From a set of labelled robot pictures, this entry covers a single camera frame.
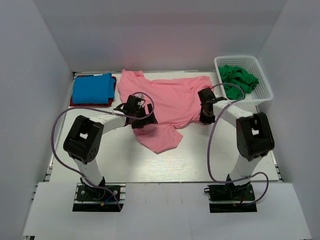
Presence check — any pink t shirt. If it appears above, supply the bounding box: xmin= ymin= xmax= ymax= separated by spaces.
xmin=117 ymin=69 xmax=213 ymax=154

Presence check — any folded blue t shirt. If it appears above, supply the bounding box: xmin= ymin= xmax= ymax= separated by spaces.
xmin=71 ymin=72 xmax=115 ymax=104

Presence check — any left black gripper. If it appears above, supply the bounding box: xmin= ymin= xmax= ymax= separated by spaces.
xmin=131 ymin=103 xmax=157 ymax=129

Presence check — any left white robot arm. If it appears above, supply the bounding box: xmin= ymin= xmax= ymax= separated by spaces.
xmin=63 ymin=92 xmax=158 ymax=200

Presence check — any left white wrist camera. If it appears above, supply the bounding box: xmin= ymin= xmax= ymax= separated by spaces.
xmin=133 ymin=92 xmax=146 ymax=105

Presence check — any green t shirt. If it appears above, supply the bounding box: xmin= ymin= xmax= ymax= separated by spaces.
xmin=218 ymin=65 xmax=259 ymax=100

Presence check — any white plastic basket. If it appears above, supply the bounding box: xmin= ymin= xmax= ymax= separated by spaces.
xmin=214 ymin=55 xmax=274 ymax=106

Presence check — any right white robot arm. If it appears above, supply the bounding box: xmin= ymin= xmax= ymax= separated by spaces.
xmin=198 ymin=87 xmax=275 ymax=200

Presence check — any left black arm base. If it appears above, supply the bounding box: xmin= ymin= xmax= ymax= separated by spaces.
xmin=72 ymin=183 xmax=126 ymax=213

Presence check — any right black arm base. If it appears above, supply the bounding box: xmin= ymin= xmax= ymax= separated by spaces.
xmin=203 ymin=184 xmax=257 ymax=214

